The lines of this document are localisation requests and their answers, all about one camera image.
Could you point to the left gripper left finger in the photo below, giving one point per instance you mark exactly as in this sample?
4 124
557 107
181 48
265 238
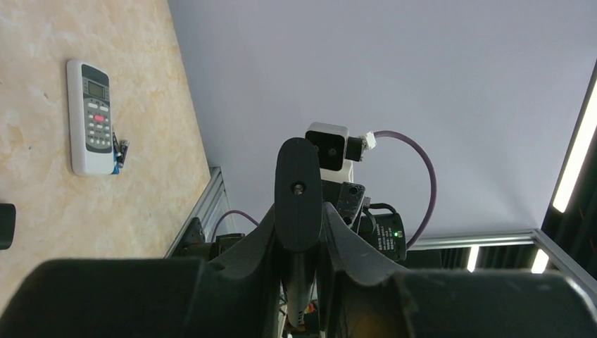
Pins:
232 296

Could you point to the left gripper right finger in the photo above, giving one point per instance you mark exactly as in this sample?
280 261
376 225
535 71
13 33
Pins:
365 294

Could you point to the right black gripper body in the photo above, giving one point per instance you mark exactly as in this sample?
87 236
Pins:
347 198

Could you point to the black battery cover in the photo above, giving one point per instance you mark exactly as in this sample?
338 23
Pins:
7 225

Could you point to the blue battery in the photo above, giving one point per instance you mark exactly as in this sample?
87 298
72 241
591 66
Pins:
116 168

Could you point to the white remote control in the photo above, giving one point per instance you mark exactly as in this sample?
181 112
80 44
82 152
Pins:
90 119

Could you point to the aluminium frame rail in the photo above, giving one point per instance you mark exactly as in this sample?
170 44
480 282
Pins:
199 225

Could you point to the dark battery beside remote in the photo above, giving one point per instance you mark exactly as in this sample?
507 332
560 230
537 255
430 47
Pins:
120 149

